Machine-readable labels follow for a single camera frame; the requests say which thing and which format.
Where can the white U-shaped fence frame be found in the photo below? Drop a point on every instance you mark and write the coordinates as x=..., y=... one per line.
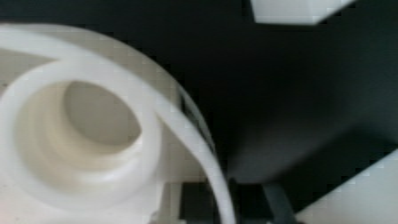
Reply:
x=321, y=144

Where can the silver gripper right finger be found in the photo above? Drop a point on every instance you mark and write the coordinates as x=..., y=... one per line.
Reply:
x=262, y=204

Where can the white round stool seat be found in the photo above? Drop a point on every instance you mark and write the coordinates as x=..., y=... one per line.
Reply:
x=104, y=139

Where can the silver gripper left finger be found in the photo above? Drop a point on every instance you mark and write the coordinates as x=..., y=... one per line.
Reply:
x=198, y=209

